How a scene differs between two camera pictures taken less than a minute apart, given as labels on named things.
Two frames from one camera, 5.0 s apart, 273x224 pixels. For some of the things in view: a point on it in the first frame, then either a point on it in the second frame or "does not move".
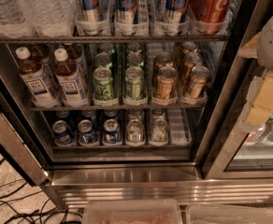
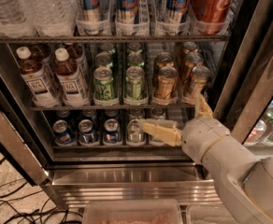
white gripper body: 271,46 → 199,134
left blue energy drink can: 91,10 does not move
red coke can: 209,7 does not move
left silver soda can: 135,133 does not move
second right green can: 135,60 does not move
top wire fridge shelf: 205,37 does not move
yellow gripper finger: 249,50 → 203,109
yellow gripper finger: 266,94 → 165,130
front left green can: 103,91 does not move
